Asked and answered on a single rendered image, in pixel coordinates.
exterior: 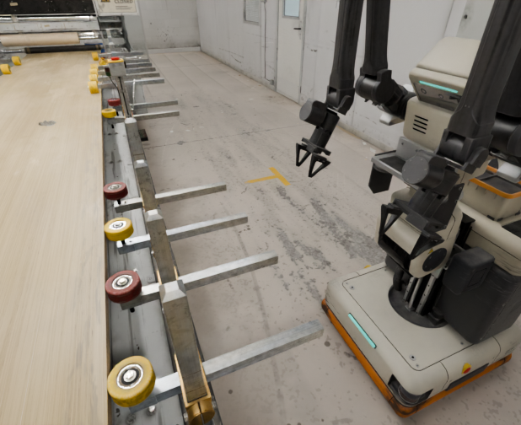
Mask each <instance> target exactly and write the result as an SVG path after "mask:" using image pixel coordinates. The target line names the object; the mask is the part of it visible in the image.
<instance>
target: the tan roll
mask: <svg viewBox="0 0 521 425"><path fill-rule="evenodd" d="M90 39H102V37H101V35H93V36H78V33H77V32H71V33H45V34H21V35H0V43H2V44H3V46H4V47H10V46H48V45H67V44H80V40H90Z"/></svg>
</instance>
